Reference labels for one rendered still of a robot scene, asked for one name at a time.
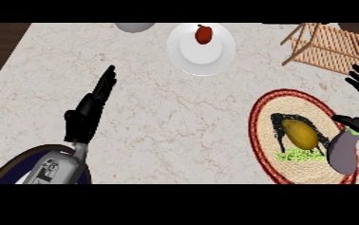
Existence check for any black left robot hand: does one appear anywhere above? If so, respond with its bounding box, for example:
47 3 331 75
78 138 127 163
63 65 118 145

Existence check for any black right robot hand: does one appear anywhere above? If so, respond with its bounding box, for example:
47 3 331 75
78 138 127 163
331 64 359 129

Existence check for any yellow lemon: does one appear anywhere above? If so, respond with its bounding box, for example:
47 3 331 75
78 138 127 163
281 118 321 151

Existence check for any round beige red-rimmed placemat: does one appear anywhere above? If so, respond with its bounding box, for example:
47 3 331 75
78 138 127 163
247 88 359 185

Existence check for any wooden tiered shelf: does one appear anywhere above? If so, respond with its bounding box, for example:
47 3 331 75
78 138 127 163
279 23 359 77

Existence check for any purple eggplant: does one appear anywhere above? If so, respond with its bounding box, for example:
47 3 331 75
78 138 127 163
325 126 359 177

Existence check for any grey bowl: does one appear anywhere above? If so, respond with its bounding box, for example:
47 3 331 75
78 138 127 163
114 23 155 34

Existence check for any white round plate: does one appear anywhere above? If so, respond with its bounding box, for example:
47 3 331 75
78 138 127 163
165 23 236 77

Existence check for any red bell pepper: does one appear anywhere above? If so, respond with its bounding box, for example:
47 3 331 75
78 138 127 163
193 24 214 46

